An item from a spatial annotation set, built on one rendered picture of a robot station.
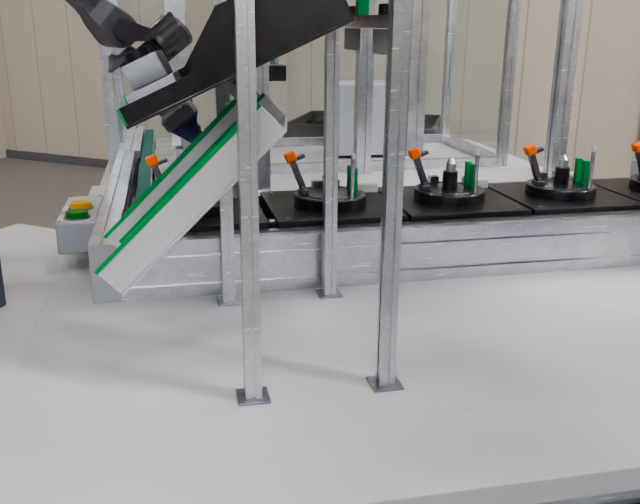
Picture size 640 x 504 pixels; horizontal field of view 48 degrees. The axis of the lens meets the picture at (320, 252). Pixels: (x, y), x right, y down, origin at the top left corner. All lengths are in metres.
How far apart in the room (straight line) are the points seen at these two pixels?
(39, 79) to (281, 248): 6.24
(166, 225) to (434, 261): 0.59
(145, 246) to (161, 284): 0.37
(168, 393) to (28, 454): 0.18
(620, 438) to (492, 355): 0.23
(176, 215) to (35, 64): 6.55
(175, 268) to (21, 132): 6.47
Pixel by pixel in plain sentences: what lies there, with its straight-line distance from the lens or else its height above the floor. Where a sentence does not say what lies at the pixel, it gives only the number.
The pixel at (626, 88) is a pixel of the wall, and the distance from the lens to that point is 5.20.
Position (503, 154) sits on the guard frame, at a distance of 2.42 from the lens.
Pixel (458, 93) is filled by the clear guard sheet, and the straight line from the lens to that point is 2.75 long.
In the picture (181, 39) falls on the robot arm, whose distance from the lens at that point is 1.32.
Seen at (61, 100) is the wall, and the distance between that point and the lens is 7.20.
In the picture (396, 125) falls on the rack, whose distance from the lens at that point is 0.83.
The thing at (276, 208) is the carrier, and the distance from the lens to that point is 1.34.
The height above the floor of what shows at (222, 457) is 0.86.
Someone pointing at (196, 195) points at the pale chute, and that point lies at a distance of 0.84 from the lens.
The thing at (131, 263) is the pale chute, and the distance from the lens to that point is 0.87.
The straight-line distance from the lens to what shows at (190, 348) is 1.04.
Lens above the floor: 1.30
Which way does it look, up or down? 18 degrees down
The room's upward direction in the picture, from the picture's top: straight up
